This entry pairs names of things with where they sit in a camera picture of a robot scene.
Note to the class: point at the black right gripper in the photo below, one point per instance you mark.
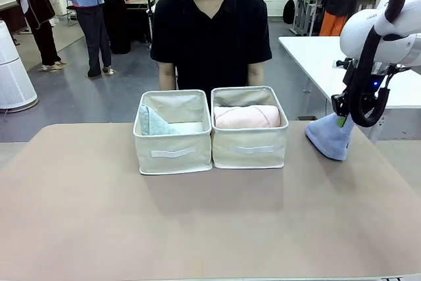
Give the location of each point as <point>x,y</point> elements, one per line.
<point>340,105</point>

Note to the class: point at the person in black polo shirt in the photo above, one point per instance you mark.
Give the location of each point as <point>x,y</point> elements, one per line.
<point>210,37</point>

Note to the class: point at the beige fabric storage basket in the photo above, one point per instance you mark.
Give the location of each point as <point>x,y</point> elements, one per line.
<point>248,149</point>
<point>174,149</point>

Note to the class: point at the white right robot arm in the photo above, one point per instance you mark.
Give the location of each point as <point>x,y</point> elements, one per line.
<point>353,35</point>

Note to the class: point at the blue cone-folded towel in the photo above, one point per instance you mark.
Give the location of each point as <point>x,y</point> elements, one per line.
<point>329,139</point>

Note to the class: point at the black pole stand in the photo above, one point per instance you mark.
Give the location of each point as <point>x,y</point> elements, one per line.
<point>150,4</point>

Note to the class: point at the white air purifier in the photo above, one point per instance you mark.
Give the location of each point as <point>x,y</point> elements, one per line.
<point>13,73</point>

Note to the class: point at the black backpack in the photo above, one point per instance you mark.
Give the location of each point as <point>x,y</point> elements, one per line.
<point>289,11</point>

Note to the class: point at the bystander in blue shirt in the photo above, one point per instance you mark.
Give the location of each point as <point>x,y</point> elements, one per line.
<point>89,14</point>

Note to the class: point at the bystander in black coat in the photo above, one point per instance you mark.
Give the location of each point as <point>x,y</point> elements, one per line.
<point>36,11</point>

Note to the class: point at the metal equipment rack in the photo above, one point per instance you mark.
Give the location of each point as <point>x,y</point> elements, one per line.
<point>306,11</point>

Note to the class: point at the bystander in olive jacket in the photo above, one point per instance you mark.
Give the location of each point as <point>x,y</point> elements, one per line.
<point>118,4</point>

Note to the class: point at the pink towel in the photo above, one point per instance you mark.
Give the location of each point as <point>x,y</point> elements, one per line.
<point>246,116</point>

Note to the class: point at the mint green cone-folded towel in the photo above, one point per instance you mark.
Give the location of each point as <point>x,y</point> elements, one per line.
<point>153,121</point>

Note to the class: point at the white table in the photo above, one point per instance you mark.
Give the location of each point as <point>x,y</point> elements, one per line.
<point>315,60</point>

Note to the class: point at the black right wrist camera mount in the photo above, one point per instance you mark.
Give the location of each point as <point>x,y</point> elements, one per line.
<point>347,70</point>

